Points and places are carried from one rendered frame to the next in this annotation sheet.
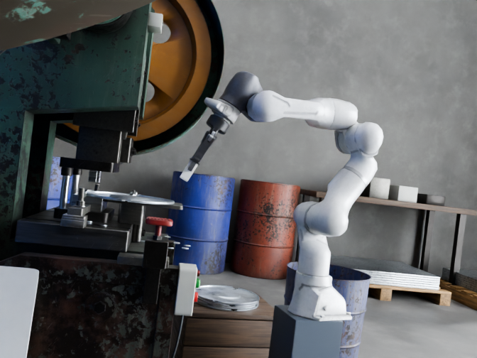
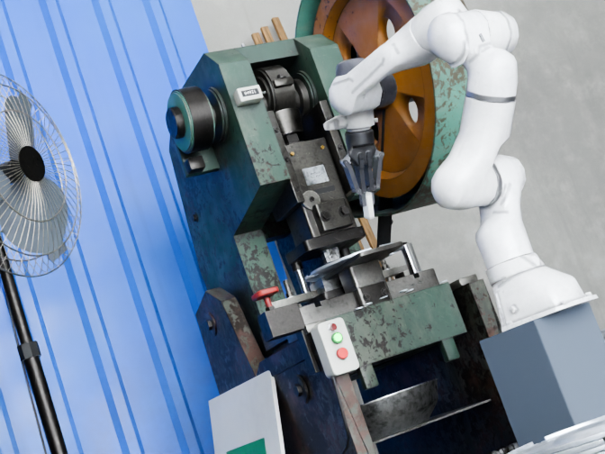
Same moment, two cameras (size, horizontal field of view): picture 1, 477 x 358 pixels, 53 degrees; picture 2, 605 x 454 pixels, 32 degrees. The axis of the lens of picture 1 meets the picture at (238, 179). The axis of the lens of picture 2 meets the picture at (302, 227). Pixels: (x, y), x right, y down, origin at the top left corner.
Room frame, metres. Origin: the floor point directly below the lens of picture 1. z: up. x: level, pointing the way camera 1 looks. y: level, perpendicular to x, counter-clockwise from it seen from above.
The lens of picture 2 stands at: (0.59, -2.42, 0.38)
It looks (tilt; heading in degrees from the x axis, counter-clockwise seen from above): 11 degrees up; 73
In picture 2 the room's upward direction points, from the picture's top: 19 degrees counter-clockwise
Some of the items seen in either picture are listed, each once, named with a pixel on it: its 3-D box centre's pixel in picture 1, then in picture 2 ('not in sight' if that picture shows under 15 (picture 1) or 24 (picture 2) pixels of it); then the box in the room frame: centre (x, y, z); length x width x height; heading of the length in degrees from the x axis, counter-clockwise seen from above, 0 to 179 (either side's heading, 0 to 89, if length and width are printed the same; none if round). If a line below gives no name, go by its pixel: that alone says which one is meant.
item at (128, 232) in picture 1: (85, 226); (348, 310); (1.55, 0.47, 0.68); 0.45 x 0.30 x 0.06; 9
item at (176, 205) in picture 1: (142, 219); (369, 280); (1.57, 0.30, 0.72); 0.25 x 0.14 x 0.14; 99
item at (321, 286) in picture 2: (90, 201); (339, 282); (1.55, 0.47, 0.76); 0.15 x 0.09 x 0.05; 9
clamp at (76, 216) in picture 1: (79, 205); (288, 298); (1.38, 0.44, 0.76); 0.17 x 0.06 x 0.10; 9
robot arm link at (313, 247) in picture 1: (311, 236); (501, 207); (1.72, -0.28, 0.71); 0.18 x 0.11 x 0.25; 22
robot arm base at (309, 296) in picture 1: (320, 293); (534, 286); (1.70, -0.34, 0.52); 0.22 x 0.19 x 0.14; 109
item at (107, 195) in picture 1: (130, 197); (354, 262); (1.57, 0.34, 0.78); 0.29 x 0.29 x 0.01
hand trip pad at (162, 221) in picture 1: (157, 232); (268, 304); (1.26, 0.19, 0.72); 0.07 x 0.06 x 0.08; 99
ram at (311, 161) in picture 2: (112, 116); (312, 188); (1.55, 0.43, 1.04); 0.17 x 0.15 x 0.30; 99
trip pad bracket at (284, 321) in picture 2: (152, 270); (288, 341); (1.28, 0.20, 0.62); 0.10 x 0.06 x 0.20; 9
